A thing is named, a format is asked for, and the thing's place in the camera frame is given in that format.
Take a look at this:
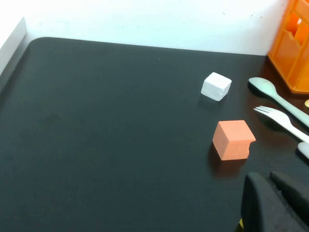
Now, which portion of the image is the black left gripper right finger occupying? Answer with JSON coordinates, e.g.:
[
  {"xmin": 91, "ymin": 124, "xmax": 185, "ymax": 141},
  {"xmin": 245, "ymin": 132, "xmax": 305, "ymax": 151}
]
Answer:
[{"xmin": 269, "ymin": 171, "xmax": 309, "ymax": 229}]

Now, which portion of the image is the orange foam cube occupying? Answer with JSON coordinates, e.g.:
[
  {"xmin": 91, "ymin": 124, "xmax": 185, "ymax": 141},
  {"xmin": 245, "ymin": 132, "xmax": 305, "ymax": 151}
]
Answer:
[{"xmin": 212, "ymin": 120, "xmax": 256, "ymax": 161}]

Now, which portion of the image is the pale green plastic spoon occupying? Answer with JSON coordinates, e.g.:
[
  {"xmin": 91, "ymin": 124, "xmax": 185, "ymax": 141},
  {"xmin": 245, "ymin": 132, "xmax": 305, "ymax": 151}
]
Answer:
[{"xmin": 248, "ymin": 77, "xmax": 309, "ymax": 128}]

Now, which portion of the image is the white foam cube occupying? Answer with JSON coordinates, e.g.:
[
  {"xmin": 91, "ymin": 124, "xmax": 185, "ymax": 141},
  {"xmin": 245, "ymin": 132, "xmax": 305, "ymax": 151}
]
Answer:
[{"xmin": 200, "ymin": 72, "xmax": 232, "ymax": 102}]

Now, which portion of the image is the yellow foam cube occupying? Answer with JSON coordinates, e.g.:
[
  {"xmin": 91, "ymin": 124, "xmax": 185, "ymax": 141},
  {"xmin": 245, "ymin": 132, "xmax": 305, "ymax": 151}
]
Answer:
[{"xmin": 235, "ymin": 217, "xmax": 245, "ymax": 232}]

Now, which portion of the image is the orange plastic cutlery holder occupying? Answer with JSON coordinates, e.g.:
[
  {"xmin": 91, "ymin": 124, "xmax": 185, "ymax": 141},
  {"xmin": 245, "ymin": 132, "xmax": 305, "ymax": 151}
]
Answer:
[{"xmin": 267, "ymin": 0, "xmax": 309, "ymax": 94}]

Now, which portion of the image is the translucent grey plastic knife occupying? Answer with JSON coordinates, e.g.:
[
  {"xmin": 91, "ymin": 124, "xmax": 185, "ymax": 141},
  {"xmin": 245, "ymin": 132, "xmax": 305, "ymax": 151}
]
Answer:
[{"xmin": 297, "ymin": 142, "xmax": 309, "ymax": 160}]

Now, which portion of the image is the white plastic fork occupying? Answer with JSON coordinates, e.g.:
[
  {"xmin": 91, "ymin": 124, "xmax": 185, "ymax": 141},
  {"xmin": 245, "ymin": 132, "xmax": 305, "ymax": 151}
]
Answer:
[{"xmin": 253, "ymin": 105, "xmax": 309, "ymax": 144}]

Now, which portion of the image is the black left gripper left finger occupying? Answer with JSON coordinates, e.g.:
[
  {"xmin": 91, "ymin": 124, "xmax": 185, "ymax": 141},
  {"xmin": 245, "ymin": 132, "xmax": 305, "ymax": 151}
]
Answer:
[{"xmin": 240, "ymin": 172, "xmax": 305, "ymax": 232}]

